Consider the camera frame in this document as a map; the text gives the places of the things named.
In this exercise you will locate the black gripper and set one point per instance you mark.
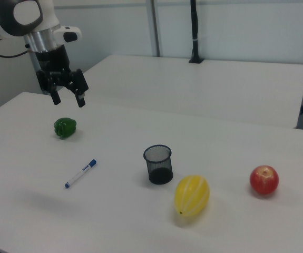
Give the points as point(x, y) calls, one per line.
point(52, 59)

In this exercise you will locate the white marker with blue cap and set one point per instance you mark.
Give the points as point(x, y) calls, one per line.
point(79, 174)

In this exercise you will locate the green bell pepper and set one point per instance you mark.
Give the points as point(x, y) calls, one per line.
point(65, 127)

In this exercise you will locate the black mesh pen cup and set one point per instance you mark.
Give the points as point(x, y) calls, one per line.
point(160, 168)

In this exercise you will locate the white side table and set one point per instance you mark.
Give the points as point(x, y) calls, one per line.
point(193, 87)

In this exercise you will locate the black table clamp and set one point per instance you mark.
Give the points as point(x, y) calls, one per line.
point(194, 31)

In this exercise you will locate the yellow striped melon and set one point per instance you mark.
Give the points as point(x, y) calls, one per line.
point(192, 196)

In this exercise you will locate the red apple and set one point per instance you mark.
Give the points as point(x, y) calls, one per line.
point(264, 180)

